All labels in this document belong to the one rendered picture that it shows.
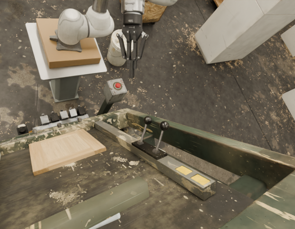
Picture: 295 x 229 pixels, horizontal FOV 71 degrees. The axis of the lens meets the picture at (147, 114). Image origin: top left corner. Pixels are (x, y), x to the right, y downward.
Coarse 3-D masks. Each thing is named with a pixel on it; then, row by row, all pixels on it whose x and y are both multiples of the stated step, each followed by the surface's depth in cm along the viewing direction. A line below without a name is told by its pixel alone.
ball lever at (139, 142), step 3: (144, 117) 88; (147, 117) 87; (150, 117) 87; (144, 120) 87; (147, 120) 86; (150, 120) 87; (147, 123) 87; (150, 123) 87; (144, 129) 88; (144, 132) 88; (141, 138) 88; (138, 141) 88; (141, 141) 87
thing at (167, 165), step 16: (96, 128) 134; (112, 128) 117; (128, 144) 93; (144, 160) 83; (160, 160) 73; (176, 160) 72; (176, 176) 65; (192, 176) 61; (192, 192) 60; (208, 192) 57
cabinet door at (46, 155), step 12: (72, 132) 127; (84, 132) 124; (36, 144) 114; (48, 144) 112; (60, 144) 110; (72, 144) 107; (84, 144) 105; (96, 144) 102; (36, 156) 98; (48, 156) 96; (60, 156) 95; (72, 156) 92; (84, 156) 93; (36, 168) 85; (48, 168) 85
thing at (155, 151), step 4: (160, 124) 77; (164, 124) 76; (168, 124) 77; (160, 128) 78; (164, 128) 76; (168, 128) 77; (160, 136) 78; (160, 140) 78; (156, 148) 78; (152, 152) 78; (156, 152) 76
